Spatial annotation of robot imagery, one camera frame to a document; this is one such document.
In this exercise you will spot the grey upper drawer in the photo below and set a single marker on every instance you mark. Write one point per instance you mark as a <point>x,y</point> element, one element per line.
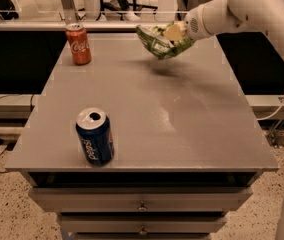
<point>80,200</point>

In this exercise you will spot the grey drawer cabinet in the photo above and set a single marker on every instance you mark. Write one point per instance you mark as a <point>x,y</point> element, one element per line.
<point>180,123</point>

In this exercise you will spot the grey drawer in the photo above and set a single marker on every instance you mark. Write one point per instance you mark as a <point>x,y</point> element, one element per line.
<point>80,200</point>
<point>142,223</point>

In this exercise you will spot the grey lower drawer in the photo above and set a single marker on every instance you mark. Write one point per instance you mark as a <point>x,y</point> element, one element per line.
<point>142,223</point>

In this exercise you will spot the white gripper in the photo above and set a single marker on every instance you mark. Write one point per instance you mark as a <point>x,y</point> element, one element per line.
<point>193,26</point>

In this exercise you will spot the metal guard rail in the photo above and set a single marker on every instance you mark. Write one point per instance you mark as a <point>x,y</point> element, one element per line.
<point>55,15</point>

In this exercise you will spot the green jalapeno chip bag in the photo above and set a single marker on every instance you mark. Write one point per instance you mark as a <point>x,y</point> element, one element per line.
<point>153,40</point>

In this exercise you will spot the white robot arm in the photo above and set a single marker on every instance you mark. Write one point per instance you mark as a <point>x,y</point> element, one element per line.
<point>232,16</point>

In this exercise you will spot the blue Pepsi can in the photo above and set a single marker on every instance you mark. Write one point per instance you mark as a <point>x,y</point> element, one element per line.
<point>94,132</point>

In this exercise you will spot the orange Coca-Cola can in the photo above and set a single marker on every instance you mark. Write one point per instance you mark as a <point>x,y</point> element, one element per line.
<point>79,44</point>

